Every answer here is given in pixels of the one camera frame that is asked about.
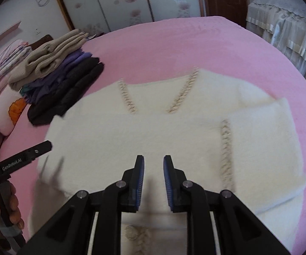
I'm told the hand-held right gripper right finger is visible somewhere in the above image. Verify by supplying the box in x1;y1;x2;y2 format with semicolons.
163;155;291;255

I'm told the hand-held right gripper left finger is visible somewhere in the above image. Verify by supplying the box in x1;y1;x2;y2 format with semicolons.
16;155;145;255

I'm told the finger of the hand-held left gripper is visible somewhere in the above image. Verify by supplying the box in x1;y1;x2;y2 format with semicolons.
25;141;53;162

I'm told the white fuzzy cardigan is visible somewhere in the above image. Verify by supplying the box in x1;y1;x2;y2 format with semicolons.
27;68;306;255

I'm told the person's left hand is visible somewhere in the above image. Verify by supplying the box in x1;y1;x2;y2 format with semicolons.
0;182;25;247

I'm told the pink cartoon pillow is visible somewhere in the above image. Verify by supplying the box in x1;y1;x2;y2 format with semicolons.
0;85;30;136

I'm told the black folded garment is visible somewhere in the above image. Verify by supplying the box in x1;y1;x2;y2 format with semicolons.
27;58;104;125

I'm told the purple folded garment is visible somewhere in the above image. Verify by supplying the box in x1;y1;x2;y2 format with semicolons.
20;50;93;104

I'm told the beige folded sweater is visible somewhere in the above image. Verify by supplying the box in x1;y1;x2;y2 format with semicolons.
8;29;87;91

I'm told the folded striped pink quilt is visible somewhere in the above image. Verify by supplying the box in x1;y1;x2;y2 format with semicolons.
0;39;32;101

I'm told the dark wooden headboard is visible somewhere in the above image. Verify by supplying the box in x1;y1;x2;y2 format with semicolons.
32;34;53;51

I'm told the brown wooden door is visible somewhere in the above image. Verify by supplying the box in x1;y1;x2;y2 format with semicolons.
201;0;249;28

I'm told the lace covered furniture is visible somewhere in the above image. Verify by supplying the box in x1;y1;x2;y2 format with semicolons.
246;0;306;99

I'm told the pink wall shelf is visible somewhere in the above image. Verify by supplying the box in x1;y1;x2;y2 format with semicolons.
0;21;21;50

